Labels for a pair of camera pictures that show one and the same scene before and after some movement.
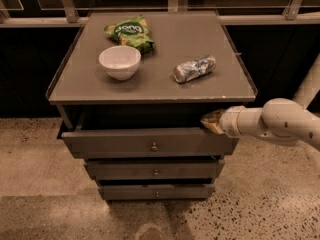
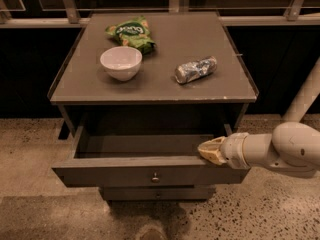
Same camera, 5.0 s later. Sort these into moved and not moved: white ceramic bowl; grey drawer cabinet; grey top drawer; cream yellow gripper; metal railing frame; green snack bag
Moved: grey top drawer; cream yellow gripper
Not moved: green snack bag; metal railing frame; white ceramic bowl; grey drawer cabinet
